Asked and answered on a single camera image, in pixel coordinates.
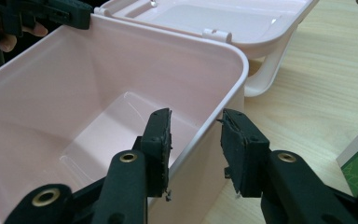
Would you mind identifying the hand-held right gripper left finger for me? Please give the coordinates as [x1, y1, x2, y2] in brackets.
[91, 107, 173, 224]

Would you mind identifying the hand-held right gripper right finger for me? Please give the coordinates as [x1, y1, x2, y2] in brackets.
[217, 107, 355, 224]

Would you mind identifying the pink storage box with handle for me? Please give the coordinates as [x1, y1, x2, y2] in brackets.
[0, 0, 320, 224]

